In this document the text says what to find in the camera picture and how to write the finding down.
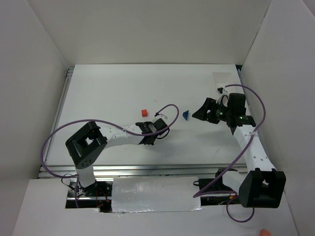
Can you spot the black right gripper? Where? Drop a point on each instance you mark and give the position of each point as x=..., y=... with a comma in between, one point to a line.
x=209, y=111

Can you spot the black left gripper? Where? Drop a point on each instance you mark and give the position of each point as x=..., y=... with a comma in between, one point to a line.
x=148, y=138

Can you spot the orange-red wood cube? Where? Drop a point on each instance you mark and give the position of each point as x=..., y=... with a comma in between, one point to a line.
x=144, y=113

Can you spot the blue triangular wood block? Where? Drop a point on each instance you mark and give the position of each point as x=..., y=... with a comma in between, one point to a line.
x=186, y=115

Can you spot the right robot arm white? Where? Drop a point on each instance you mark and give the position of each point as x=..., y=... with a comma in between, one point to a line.
x=263, y=185

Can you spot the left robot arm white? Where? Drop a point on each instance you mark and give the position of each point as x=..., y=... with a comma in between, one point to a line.
x=86, y=145

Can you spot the silver foil tape sheet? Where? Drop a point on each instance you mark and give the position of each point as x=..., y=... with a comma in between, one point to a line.
x=154, y=194

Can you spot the orange object at edge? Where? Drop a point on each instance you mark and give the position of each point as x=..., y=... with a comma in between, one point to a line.
x=264, y=232

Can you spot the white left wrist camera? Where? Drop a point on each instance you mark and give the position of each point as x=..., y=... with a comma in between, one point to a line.
x=162, y=116

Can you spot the aluminium frame rail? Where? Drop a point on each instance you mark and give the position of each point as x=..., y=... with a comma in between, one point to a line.
x=118, y=93

